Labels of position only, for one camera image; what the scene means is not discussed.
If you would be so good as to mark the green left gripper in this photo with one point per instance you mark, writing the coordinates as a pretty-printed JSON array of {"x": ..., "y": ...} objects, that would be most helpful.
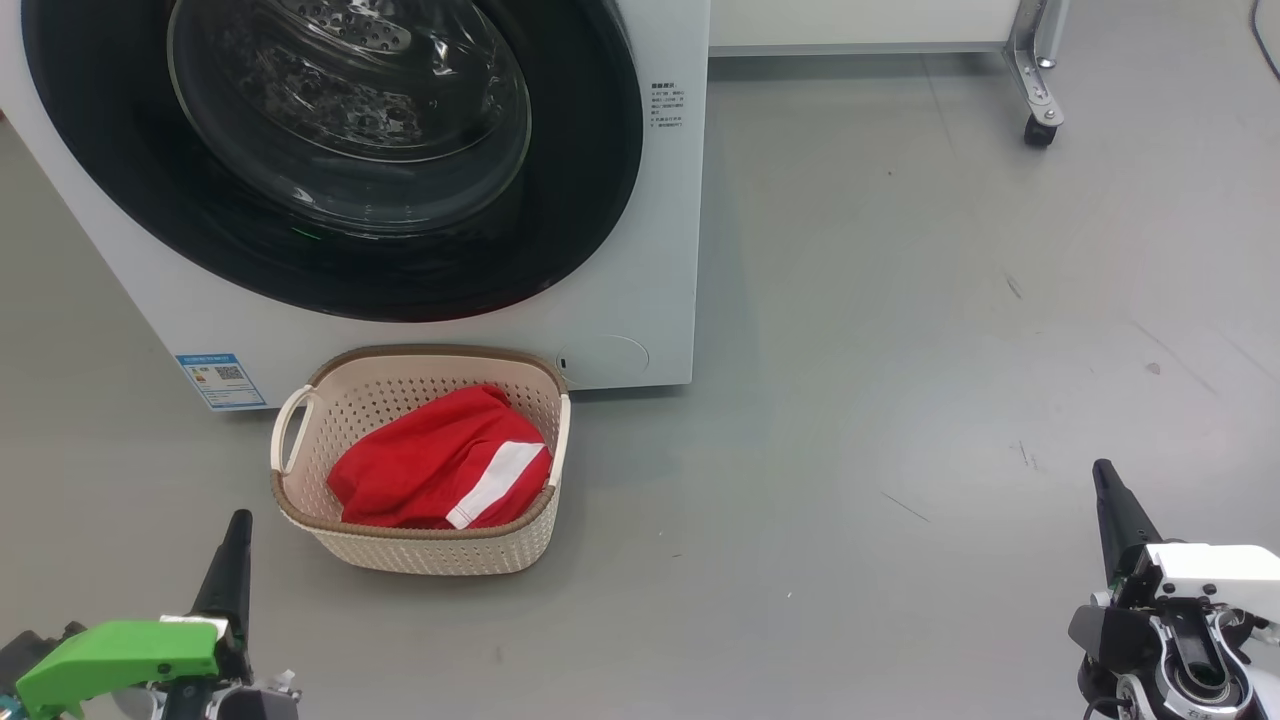
[{"x": 120, "y": 650}]

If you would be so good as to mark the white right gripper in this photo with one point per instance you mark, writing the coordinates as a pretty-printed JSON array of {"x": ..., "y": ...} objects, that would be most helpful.
[{"x": 1220, "y": 575}]

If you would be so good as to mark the red jersey with white stripe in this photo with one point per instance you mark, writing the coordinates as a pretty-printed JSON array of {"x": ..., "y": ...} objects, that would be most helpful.
[{"x": 420, "y": 470}]

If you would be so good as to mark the round grey glass washer door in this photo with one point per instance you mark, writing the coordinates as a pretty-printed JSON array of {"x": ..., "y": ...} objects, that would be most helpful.
[{"x": 590, "y": 150}]

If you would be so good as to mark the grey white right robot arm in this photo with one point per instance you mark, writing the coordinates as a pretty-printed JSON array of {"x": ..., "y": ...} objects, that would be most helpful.
[{"x": 1190, "y": 670}]

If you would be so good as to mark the cream perforated laundry basket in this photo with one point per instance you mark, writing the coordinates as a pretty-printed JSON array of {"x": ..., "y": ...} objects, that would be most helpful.
[{"x": 430, "y": 550}]

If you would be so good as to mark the white front-load washing machine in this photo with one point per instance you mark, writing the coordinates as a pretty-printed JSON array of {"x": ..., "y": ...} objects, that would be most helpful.
[{"x": 660, "y": 200}]

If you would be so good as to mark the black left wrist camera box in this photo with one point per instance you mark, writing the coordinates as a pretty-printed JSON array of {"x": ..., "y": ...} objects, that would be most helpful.
[{"x": 30, "y": 655}]

